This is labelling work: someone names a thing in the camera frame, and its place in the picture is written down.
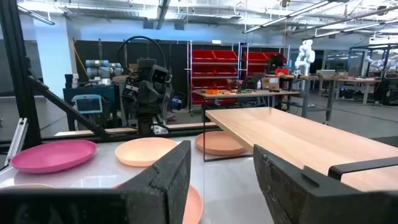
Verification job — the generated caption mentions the orange plate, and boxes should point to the orange plate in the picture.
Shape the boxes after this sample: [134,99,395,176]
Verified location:
[182,184,204,224]

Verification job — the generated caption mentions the salmon plate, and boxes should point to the salmon plate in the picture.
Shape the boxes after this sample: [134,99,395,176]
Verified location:
[195,131,249,157]

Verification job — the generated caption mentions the cream plate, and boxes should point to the cream plate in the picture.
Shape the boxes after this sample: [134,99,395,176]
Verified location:
[0,183,55,190]

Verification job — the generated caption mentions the long ceiling light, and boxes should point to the long ceiling light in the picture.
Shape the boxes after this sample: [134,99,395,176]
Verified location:
[242,0,331,34]

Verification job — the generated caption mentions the narrow red bin rack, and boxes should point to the narrow red bin rack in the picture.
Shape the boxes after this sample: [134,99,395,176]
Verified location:
[239,43,292,78]

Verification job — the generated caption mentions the blue screen device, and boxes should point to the blue screen device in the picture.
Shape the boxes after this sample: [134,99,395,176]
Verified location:
[71,94,104,114]

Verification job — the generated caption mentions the black framed workcell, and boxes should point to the black framed workcell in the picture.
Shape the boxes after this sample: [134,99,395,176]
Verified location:
[348,43,398,106]

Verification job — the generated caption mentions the cardboard box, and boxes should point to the cardboard box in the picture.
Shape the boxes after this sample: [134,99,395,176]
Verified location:
[261,77,280,91]

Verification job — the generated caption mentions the black frame post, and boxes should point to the black frame post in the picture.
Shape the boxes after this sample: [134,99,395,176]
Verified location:
[0,0,43,150]

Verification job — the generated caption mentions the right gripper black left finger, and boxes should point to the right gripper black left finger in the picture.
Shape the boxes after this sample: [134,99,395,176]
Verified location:
[0,140,192,224]

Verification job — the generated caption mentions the wide red bin rack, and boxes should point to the wide red bin rack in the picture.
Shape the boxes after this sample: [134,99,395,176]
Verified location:
[186,40,241,106]

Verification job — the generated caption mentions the black partition panel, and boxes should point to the black partition panel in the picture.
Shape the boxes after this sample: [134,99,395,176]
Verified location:
[73,39,191,110]

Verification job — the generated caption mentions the dark teal cabinet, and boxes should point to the dark teal cabinet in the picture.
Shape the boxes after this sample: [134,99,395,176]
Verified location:
[63,84,121,131]

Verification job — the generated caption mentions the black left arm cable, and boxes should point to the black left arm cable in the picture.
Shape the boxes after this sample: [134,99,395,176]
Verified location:
[116,35,169,75]

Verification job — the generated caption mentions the long wooden workbench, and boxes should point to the long wooden workbench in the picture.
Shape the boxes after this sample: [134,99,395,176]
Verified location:
[298,74,382,125]

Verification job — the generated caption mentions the pale peach plate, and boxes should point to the pale peach plate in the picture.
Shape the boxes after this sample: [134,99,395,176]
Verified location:
[114,137,178,167]

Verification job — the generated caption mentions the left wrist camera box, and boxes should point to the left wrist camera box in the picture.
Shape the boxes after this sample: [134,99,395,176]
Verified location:
[149,64,172,85]

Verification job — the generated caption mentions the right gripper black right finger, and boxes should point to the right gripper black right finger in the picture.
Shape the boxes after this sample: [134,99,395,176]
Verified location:
[252,144,398,224]

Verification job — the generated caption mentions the silver aluminium extrusion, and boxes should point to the silver aluminium extrusion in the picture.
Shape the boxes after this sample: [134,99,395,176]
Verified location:
[3,117,29,167]

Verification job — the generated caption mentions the black and white boxes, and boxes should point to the black and white boxes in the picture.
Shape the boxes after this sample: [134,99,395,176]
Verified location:
[64,73,80,89]

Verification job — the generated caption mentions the grey workbench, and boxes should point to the grey workbench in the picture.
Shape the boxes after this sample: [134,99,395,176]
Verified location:
[192,89,301,118]

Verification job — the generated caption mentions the short ceiling light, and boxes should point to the short ceiling light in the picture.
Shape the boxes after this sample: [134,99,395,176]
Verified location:
[17,4,55,26]

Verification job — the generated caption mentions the light wooden table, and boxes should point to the light wooden table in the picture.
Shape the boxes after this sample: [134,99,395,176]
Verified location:
[202,106,398,192]

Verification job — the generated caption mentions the pink plate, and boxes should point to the pink plate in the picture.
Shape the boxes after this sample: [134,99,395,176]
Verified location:
[10,139,98,174]

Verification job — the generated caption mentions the black machine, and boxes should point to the black machine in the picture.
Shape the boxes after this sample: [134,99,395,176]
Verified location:
[267,53,285,75]

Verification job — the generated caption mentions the black diagonal frame brace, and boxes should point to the black diagonal frame brace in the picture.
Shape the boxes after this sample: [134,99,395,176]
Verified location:
[27,70,109,141]

